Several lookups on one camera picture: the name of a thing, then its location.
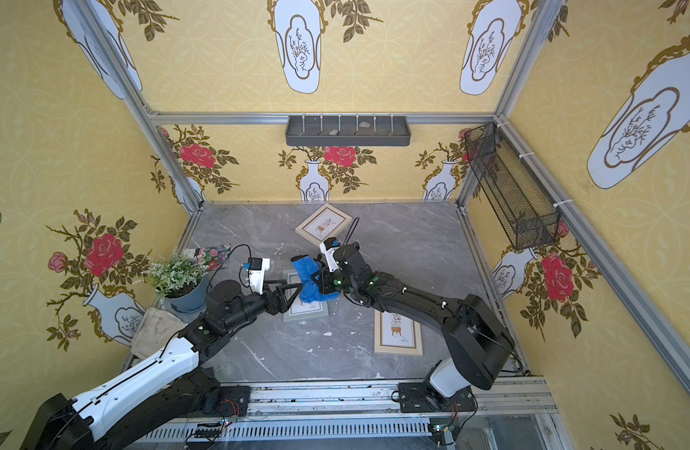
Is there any blue microfiber cloth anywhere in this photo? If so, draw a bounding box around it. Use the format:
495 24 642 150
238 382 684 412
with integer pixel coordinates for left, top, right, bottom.
290 255 339 304

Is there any grey-green picture frame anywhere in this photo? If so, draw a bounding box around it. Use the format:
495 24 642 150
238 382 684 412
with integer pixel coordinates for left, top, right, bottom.
283 269 329 323

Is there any beige picture frame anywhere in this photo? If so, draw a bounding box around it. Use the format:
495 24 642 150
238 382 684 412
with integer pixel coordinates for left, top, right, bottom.
374 311 424 356
295 204 352 247

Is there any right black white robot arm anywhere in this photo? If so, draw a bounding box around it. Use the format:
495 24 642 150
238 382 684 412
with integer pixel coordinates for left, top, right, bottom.
310 264 515 410

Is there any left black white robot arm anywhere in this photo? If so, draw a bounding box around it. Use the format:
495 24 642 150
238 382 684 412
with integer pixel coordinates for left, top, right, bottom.
22 280 303 449

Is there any potted green plant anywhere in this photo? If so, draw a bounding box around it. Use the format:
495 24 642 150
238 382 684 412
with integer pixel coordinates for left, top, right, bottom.
145 253 210 314

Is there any floral patterned box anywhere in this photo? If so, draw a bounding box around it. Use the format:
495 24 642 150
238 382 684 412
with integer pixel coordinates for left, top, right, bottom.
183 245 232 271

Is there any beige work glove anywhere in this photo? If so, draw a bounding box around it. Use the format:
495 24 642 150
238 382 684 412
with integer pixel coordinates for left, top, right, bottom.
130 307 186 359

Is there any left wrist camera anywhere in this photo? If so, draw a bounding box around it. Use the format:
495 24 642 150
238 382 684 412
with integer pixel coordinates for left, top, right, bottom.
245 257 271 294

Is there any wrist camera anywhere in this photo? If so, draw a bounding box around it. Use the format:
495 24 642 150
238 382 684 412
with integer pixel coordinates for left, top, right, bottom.
320 237 360 273
245 257 271 294

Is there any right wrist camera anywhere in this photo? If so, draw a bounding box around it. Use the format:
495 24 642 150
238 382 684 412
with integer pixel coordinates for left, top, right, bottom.
320 237 360 273

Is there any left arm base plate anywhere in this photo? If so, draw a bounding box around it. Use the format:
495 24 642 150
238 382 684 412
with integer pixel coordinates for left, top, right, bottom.
202 385 251 418

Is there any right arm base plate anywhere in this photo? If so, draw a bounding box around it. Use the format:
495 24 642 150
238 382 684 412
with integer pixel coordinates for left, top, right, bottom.
391 382 477 414

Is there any grey wall shelf tray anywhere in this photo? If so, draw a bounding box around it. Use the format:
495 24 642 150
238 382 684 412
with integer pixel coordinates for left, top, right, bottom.
285 114 412 147

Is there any black wire mesh basket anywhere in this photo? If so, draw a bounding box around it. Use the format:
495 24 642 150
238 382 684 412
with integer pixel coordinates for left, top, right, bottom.
462 124 560 251

